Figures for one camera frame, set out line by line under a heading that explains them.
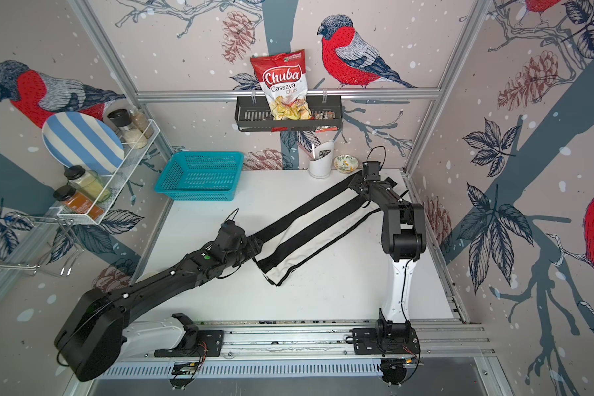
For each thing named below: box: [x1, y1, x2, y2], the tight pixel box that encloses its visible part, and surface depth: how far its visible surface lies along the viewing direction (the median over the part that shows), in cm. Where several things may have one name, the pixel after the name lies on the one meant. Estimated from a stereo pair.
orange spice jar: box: [52, 184, 105, 222], surface depth 63 cm
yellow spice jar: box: [64, 165, 112, 203], surface depth 67 cm
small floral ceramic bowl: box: [333, 154, 359, 175], surface depth 125 cm
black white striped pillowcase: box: [252, 175, 381, 287], surface depth 100 cm
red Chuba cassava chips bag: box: [249, 48, 312, 122], surface depth 83 cm
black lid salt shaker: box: [107, 108, 148, 150], surface depth 83 cm
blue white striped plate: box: [41, 111, 126, 175], surface depth 73 cm
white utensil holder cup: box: [308, 140, 335, 180], surface depth 118 cm
